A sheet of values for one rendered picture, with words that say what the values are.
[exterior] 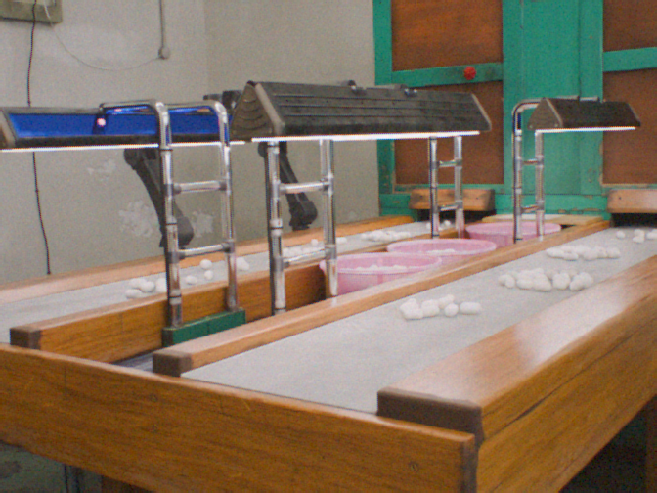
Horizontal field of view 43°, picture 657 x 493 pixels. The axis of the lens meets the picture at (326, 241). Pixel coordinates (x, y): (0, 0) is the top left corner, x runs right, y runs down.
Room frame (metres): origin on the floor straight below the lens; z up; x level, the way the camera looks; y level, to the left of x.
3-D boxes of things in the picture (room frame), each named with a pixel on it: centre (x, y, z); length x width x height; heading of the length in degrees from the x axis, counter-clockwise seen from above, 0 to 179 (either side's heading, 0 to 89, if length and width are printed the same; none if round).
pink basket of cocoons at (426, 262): (1.80, -0.12, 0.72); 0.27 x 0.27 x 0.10
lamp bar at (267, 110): (1.29, -0.09, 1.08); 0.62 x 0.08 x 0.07; 144
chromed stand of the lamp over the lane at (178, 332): (1.57, 0.30, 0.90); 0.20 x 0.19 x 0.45; 144
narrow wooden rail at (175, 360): (1.79, -0.32, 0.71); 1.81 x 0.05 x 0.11; 144
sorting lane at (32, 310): (2.09, 0.09, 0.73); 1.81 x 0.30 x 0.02; 144
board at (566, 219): (2.55, -0.67, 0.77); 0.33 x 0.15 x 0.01; 54
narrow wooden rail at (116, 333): (1.98, -0.05, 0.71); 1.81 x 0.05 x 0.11; 144
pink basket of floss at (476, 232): (2.38, -0.54, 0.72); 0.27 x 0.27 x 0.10
